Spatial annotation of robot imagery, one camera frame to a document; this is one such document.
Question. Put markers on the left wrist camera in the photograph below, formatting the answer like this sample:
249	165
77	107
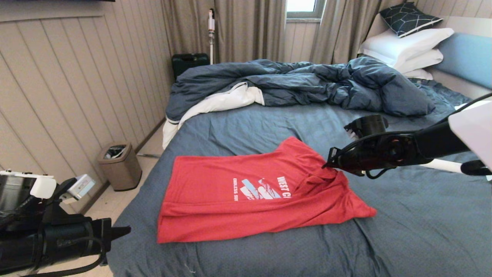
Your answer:
23	188

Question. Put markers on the bronze trash bin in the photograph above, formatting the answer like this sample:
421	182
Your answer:
121	171

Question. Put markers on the dark wall screen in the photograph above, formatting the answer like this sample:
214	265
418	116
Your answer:
57	0

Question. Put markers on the black hard case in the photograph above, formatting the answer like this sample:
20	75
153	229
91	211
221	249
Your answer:
188	61

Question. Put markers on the medium white pillow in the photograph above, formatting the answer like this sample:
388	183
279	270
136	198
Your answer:
422	60

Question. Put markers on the white stick vacuum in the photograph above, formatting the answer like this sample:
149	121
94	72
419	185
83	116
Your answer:
211	25

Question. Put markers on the blue headboard cushion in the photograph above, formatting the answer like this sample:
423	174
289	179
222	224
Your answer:
467	57

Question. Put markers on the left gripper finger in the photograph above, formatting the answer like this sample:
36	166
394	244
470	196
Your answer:
120	230
117	235

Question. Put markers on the beige headboard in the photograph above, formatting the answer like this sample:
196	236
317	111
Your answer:
467	24

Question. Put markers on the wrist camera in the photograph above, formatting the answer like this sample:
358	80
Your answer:
23	188
369	125

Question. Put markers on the flat white pillow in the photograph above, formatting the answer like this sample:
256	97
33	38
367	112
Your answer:
418	74

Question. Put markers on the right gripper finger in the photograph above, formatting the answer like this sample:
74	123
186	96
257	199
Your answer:
331	167
332	162

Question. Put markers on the large white pillow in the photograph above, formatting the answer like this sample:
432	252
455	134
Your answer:
403	44

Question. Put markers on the narrow beige curtain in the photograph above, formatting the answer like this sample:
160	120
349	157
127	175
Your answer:
338	30

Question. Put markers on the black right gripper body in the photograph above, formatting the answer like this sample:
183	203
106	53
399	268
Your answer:
380	152

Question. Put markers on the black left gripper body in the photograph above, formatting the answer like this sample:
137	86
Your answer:
69	242

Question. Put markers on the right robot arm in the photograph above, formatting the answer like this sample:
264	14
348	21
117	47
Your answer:
434	144

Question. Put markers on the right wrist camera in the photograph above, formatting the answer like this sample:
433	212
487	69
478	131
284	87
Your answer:
369	125

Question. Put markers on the red printed t-shirt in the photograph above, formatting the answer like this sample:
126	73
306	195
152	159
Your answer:
230	215

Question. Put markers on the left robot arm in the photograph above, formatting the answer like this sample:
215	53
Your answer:
17	250

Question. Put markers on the dark blue duvet white lining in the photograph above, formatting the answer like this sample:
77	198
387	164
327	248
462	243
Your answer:
307	82

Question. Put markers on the long white remote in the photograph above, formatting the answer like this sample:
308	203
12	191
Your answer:
446	166

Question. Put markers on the wide beige curtain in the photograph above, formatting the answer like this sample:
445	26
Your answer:
246	30

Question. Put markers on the dark geometric patterned cushion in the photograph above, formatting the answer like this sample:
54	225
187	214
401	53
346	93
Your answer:
406	19

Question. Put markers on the window with grey frame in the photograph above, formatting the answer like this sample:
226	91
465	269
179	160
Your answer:
303	7

